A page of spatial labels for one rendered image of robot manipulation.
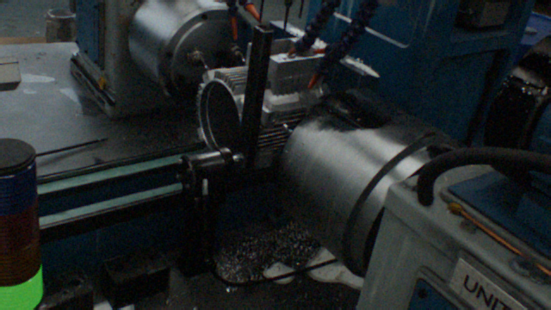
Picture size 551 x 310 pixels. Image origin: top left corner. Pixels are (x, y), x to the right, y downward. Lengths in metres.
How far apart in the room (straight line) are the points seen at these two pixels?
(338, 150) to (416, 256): 0.20
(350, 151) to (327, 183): 0.06
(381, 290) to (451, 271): 0.13
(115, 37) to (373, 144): 0.79
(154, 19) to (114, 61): 0.21
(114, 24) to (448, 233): 0.97
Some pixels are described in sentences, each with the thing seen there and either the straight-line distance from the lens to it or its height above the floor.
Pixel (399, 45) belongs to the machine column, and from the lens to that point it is 1.15.
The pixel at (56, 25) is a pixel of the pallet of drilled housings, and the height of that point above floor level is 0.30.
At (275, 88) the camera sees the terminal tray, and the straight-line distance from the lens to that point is 1.06.
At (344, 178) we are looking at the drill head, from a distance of 0.81.
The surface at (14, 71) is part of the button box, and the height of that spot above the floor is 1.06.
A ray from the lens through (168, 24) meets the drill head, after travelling 1.24.
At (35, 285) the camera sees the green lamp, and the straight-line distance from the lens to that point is 0.67.
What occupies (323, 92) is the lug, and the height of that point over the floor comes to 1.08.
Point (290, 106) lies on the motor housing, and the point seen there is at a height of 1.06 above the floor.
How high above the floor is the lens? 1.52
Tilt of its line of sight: 27 degrees down
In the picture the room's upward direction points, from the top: 7 degrees clockwise
